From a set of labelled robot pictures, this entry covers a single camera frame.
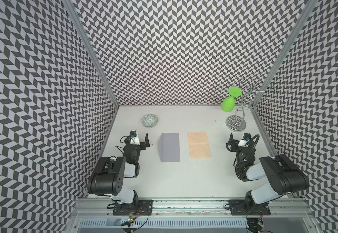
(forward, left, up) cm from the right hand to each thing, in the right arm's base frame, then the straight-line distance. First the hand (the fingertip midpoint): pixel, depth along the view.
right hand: (239, 136), depth 89 cm
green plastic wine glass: (+14, +7, +15) cm, 22 cm away
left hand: (+2, +62, 0) cm, 62 cm away
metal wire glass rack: (+16, -6, -8) cm, 19 cm away
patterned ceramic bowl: (+19, +59, -8) cm, 63 cm away
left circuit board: (-41, +60, -4) cm, 73 cm away
